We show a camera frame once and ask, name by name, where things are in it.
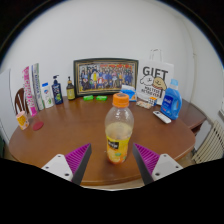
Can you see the pink and yellow mug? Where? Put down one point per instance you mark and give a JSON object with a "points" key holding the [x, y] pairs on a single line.
{"points": [[22, 120]]}

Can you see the tall pink and white box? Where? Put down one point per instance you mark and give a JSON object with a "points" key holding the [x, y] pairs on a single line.
{"points": [[29, 91]]}

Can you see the dark yellow-labelled pump bottle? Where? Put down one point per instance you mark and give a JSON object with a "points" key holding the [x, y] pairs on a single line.
{"points": [[70, 92]]}

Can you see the white body wash bottle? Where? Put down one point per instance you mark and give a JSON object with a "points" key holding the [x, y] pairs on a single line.
{"points": [[47, 96]]}

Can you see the orange juice bottle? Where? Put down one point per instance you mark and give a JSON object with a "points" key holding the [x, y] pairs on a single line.
{"points": [[119, 133]]}

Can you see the tall white and blue box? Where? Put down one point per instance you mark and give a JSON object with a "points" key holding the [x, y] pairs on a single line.
{"points": [[38, 87]]}

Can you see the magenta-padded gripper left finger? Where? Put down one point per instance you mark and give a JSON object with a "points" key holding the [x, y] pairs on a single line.
{"points": [[77, 157]]}

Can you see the white remote control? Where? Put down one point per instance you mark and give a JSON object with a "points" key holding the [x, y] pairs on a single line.
{"points": [[162, 117]]}

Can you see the small puzzle cube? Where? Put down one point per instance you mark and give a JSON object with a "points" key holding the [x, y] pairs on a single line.
{"points": [[152, 101]]}

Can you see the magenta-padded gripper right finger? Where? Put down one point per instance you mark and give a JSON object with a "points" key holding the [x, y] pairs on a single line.
{"points": [[148, 158]]}

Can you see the small green packet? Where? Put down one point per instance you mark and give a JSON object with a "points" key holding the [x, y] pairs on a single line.
{"points": [[88, 98], [101, 98]]}

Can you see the dark wooden chair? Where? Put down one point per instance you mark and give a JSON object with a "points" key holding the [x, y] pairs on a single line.
{"points": [[20, 100]]}

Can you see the blue detergent bottle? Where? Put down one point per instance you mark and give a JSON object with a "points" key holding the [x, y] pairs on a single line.
{"points": [[171, 103]]}

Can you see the flat round red coaster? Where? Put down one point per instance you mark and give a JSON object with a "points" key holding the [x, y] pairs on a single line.
{"points": [[38, 126]]}

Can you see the white radiator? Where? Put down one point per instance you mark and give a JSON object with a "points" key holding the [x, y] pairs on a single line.
{"points": [[210, 143]]}

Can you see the dark blue pump bottle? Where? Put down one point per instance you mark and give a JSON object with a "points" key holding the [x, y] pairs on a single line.
{"points": [[57, 93]]}

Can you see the framed group photo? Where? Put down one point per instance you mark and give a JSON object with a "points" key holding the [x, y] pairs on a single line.
{"points": [[105, 76]]}

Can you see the white paper gift bag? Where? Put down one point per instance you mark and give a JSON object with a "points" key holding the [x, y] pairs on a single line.
{"points": [[155, 80]]}

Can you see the blue tissue pack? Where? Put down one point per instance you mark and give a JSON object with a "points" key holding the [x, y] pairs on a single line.
{"points": [[131, 93]]}

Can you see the small beige snack packet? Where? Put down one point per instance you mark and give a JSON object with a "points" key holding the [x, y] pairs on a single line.
{"points": [[143, 104]]}

